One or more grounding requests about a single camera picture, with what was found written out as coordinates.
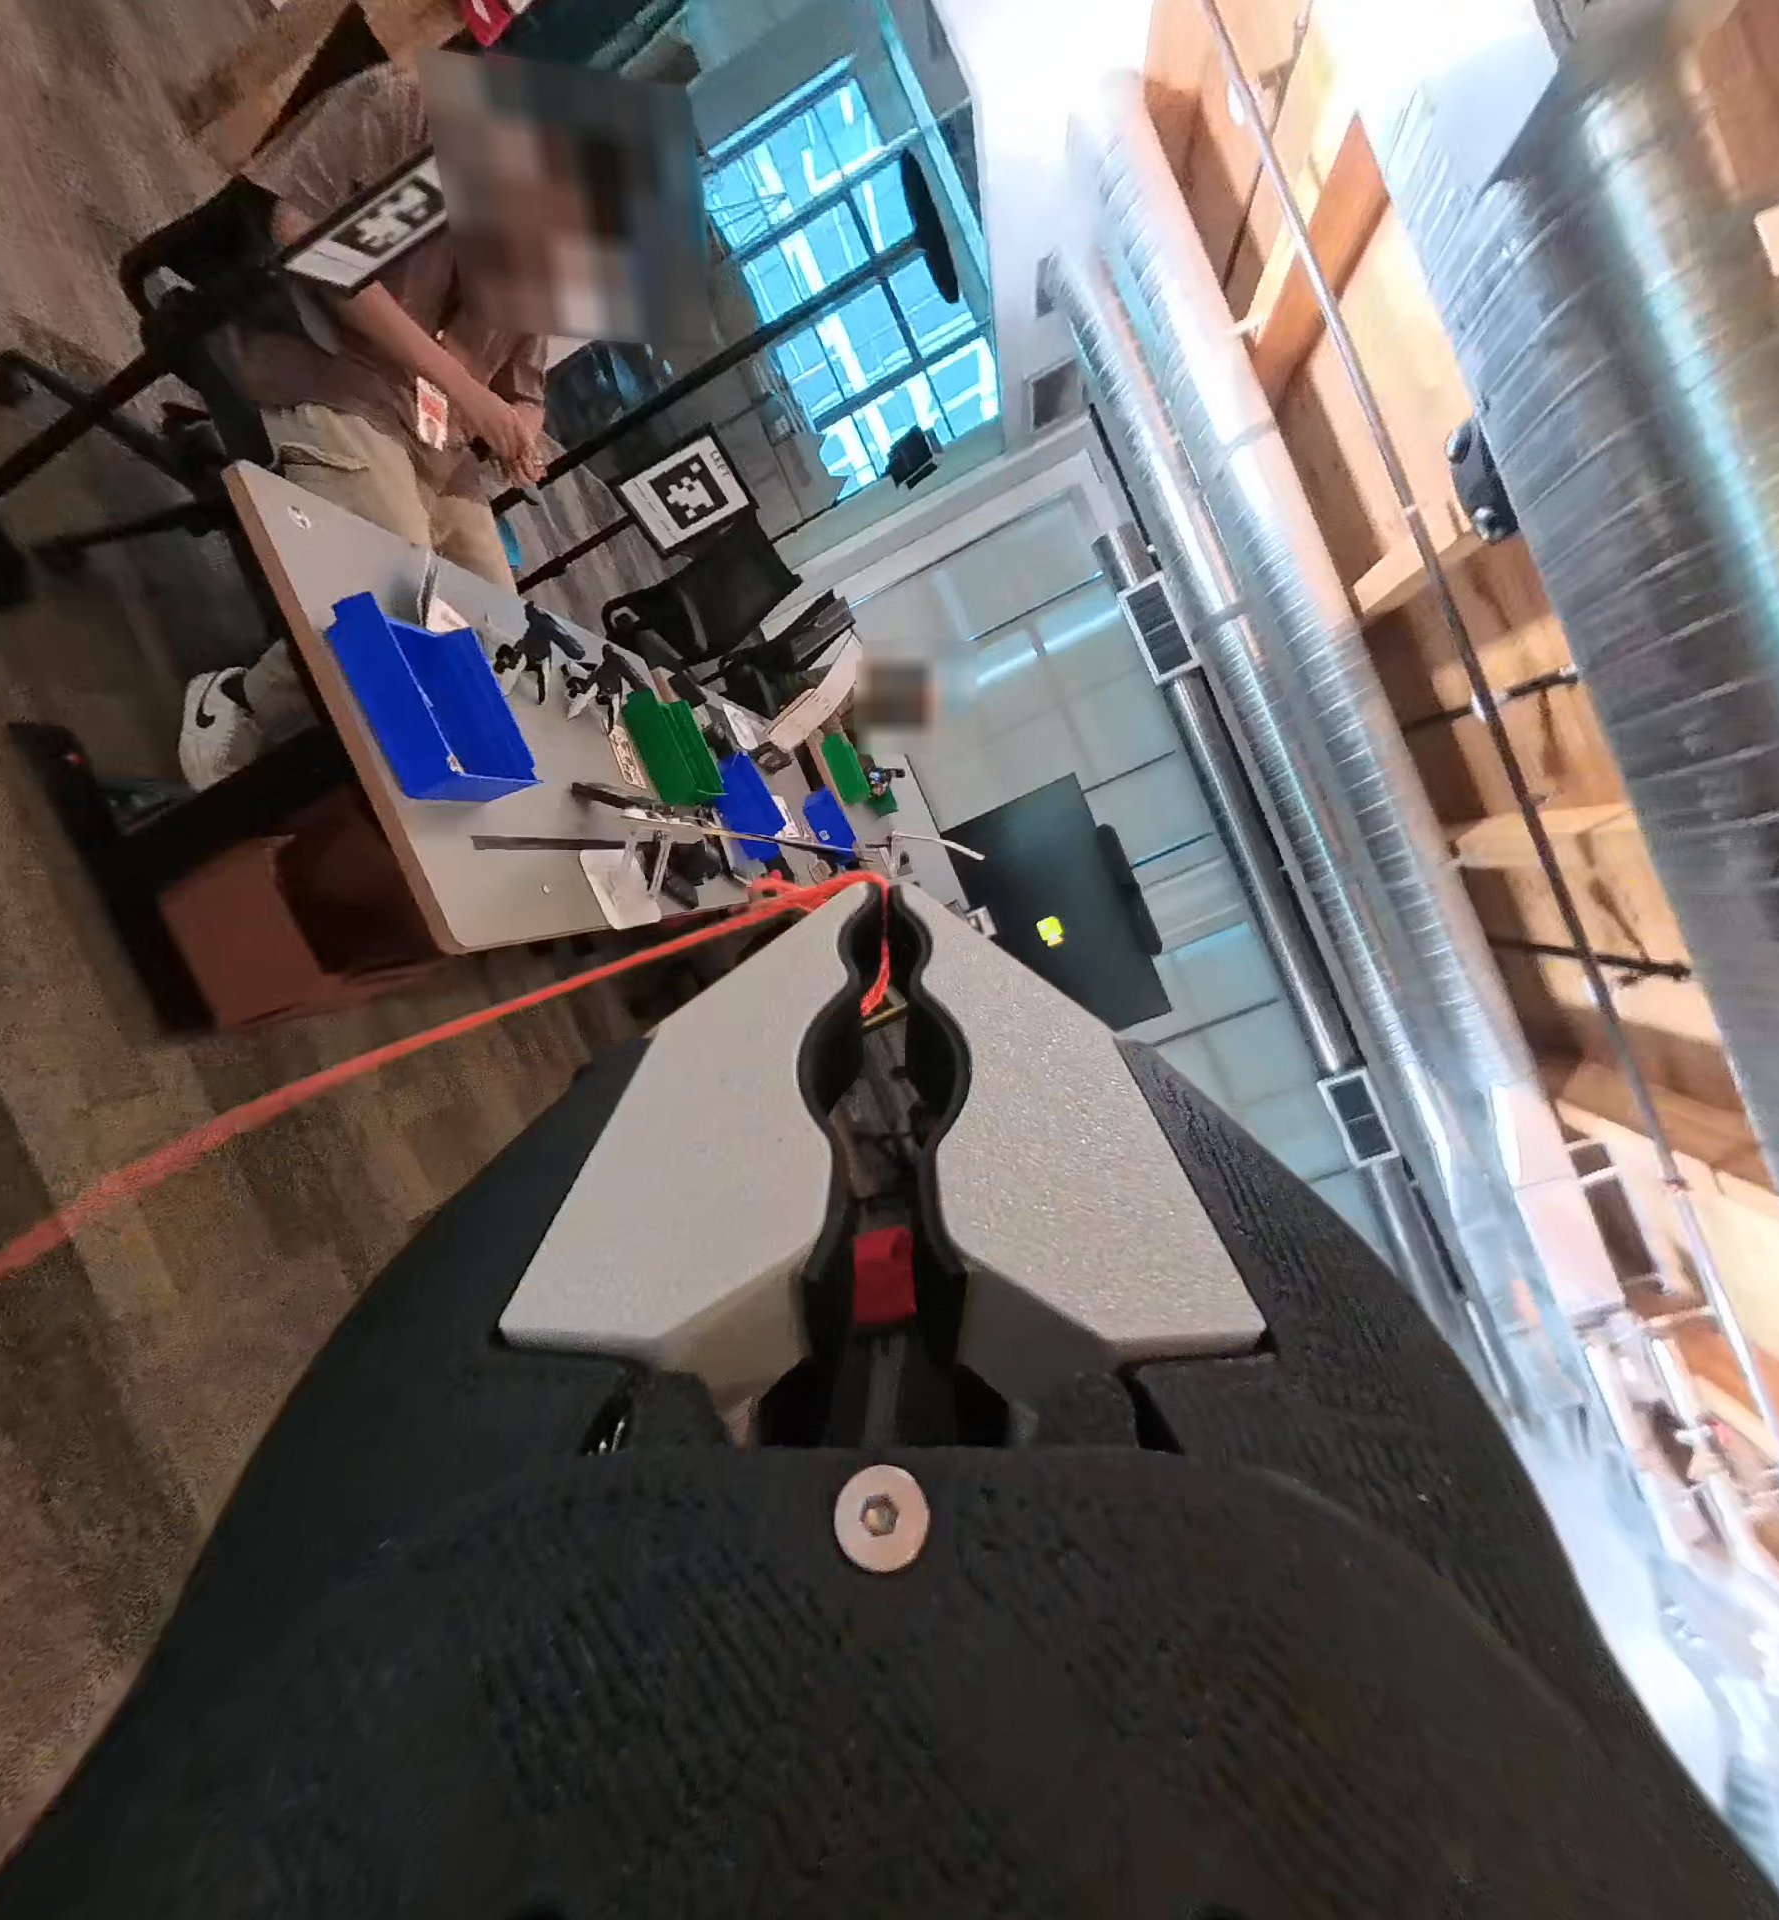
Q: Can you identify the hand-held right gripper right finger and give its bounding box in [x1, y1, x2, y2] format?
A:
[893, 878, 1269, 1397]

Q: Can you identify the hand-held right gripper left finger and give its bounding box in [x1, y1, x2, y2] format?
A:
[501, 878, 893, 1412]

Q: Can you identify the silver spiral air duct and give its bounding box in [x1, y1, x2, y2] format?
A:
[1040, 75, 1610, 1412]

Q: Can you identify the black wall screen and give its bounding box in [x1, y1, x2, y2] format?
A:
[944, 781, 1172, 1031]

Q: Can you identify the black white marker sign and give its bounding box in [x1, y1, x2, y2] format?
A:
[620, 437, 756, 550]
[285, 152, 454, 293]

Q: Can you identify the grey work table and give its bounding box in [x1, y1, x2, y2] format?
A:
[223, 459, 981, 960]

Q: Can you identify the green parts bin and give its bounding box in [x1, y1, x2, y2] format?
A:
[817, 729, 900, 821]
[630, 690, 729, 812]

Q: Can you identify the black stool chair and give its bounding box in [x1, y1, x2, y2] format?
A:
[0, 165, 321, 616]

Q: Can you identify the black office chair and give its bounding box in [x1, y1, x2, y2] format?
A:
[605, 526, 861, 706]

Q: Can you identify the orange yo-yo string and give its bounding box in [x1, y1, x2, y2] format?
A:
[0, 865, 921, 1322]

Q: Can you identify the cardboard box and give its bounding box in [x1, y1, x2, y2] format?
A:
[162, 795, 447, 1029]

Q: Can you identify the large blue parts bin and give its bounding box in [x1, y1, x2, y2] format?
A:
[329, 592, 538, 806]

